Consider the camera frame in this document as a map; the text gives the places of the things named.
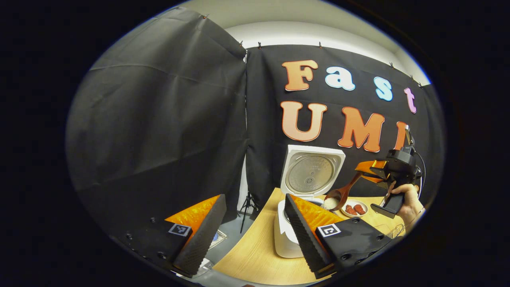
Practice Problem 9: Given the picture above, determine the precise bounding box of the dark wooden spoon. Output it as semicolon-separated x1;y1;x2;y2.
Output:
324;171;364;212

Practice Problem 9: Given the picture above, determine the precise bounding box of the black tripod stand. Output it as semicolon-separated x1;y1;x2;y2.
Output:
239;191;260;234

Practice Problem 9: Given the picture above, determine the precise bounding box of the metal wire chopstick holder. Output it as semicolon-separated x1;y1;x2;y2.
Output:
384;223;407;240

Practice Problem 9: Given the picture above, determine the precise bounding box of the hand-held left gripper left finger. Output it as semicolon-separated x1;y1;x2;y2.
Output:
112;195;227;279

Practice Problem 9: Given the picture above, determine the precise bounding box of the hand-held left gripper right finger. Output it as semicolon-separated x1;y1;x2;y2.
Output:
285;194;399;279

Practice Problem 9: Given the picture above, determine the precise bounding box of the white rice cooker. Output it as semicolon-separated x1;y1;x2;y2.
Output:
274;145;346;259

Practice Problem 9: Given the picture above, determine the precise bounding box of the white and blue device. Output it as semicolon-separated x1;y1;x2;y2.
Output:
198;229;228;275

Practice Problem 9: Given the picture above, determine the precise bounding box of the black backdrop cloth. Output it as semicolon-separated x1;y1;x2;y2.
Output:
66;7;445;240

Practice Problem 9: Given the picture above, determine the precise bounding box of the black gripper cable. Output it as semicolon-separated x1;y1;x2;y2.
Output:
414;151;427;200

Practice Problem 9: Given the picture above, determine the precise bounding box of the white round plate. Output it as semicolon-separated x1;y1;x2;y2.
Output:
341;199;369;218

